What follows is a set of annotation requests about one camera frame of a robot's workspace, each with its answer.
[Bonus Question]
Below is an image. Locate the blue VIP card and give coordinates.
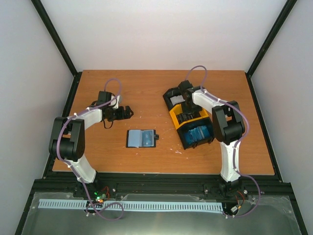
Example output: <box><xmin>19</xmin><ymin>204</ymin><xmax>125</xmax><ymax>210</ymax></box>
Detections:
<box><xmin>142</xmin><ymin>130</ymin><xmax>154</xmax><ymax>147</ymax></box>

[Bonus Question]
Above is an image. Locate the blue cards stack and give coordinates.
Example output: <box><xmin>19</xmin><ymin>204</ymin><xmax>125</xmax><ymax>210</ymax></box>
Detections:
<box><xmin>184</xmin><ymin>125</ymin><xmax>211</xmax><ymax>144</ymax></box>

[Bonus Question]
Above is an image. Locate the black leather card holder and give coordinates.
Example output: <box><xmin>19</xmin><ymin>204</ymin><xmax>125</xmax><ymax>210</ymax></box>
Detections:
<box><xmin>126</xmin><ymin>129</ymin><xmax>159</xmax><ymax>148</ymax></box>

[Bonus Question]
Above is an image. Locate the light blue cable duct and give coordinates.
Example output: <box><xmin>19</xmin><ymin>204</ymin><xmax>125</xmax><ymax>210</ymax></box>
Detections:
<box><xmin>38</xmin><ymin>199</ymin><xmax>223</xmax><ymax>213</ymax></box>

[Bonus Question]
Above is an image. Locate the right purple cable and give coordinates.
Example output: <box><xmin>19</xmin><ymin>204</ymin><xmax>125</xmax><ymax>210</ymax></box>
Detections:
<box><xmin>183</xmin><ymin>65</ymin><xmax>261</xmax><ymax>217</ymax></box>

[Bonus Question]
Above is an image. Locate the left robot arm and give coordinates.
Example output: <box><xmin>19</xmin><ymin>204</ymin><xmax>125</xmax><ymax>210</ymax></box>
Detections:
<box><xmin>48</xmin><ymin>91</ymin><xmax>134</xmax><ymax>197</ymax></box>

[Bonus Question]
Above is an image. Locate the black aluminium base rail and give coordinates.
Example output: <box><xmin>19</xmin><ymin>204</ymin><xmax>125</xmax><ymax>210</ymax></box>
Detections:
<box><xmin>31</xmin><ymin>172</ymin><xmax>295</xmax><ymax>201</ymax></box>

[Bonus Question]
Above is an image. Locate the yellow bin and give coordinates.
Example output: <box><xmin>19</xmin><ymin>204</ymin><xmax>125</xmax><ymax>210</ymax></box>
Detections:
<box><xmin>169</xmin><ymin>103</ymin><xmax>209</xmax><ymax>130</ymax></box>

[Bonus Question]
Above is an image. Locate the purple cable loop bottom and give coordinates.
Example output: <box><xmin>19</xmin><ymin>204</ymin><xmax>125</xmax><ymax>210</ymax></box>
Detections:
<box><xmin>83</xmin><ymin>182</ymin><xmax>125</xmax><ymax>220</ymax></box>

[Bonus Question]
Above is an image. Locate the right black frame post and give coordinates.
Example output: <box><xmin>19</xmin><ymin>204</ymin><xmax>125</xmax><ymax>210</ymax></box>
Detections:
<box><xmin>246</xmin><ymin>0</ymin><xmax>298</xmax><ymax>76</ymax></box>

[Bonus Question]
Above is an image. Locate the left black frame post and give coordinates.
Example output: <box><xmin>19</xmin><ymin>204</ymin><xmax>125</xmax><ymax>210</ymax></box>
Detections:
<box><xmin>30</xmin><ymin>0</ymin><xmax>83</xmax><ymax>76</ymax></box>

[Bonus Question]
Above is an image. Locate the black bin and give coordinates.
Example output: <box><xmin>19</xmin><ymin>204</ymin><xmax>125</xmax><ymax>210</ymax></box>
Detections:
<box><xmin>177</xmin><ymin>117</ymin><xmax>214</xmax><ymax>150</ymax></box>
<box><xmin>163</xmin><ymin>87</ymin><xmax>193</xmax><ymax>112</ymax></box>

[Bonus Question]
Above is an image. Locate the green led circuit board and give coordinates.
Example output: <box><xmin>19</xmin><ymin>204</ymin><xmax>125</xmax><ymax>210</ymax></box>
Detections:
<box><xmin>94</xmin><ymin>191</ymin><xmax>110</xmax><ymax>203</ymax></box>

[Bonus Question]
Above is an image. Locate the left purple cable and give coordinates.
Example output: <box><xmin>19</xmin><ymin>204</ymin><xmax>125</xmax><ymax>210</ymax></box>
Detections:
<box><xmin>56</xmin><ymin>78</ymin><xmax>123</xmax><ymax>183</ymax></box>

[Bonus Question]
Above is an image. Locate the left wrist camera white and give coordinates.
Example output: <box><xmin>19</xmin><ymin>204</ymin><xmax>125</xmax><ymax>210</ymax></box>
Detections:
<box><xmin>109</xmin><ymin>95</ymin><xmax>122</xmax><ymax>109</ymax></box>

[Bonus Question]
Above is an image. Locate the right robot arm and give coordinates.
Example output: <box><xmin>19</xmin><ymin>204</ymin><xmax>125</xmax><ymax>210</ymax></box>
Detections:
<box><xmin>178</xmin><ymin>80</ymin><xmax>248</xmax><ymax>197</ymax></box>

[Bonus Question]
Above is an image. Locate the black cards stack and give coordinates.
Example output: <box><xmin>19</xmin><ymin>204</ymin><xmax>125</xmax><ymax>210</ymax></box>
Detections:
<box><xmin>176</xmin><ymin>112</ymin><xmax>201</xmax><ymax>124</ymax></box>

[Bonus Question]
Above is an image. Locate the white cards stack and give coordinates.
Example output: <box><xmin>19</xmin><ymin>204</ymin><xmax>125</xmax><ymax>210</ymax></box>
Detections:
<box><xmin>170</xmin><ymin>95</ymin><xmax>184</xmax><ymax>105</ymax></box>

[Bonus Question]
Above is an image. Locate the black frame post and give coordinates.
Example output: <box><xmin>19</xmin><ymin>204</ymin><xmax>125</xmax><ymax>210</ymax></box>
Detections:
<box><xmin>30</xmin><ymin>0</ymin><xmax>83</xmax><ymax>76</ymax></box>
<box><xmin>246</xmin><ymin>0</ymin><xmax>298</xmax><ymax>76</ymax></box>

